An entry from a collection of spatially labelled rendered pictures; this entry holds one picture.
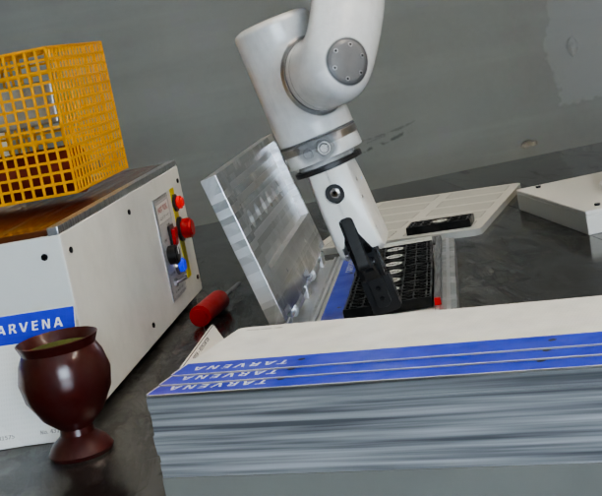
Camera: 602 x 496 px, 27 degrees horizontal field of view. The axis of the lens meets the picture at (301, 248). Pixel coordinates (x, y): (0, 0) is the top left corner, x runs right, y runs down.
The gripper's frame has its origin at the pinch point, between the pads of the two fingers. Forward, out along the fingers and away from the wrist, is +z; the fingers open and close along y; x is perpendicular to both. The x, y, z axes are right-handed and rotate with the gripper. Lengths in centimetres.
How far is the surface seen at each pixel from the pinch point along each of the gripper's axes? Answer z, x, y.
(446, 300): 3.7, -5.9, 2.5
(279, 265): -6.2, 10.4, 5.9
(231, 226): -13.2, 11.5, -4.0
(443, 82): -6, -9, 245
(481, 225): 6, -11, 53
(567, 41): -3, -48, 255
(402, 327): -4.1, -5.3, -36.8
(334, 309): 1.2, 6.8, 7.7
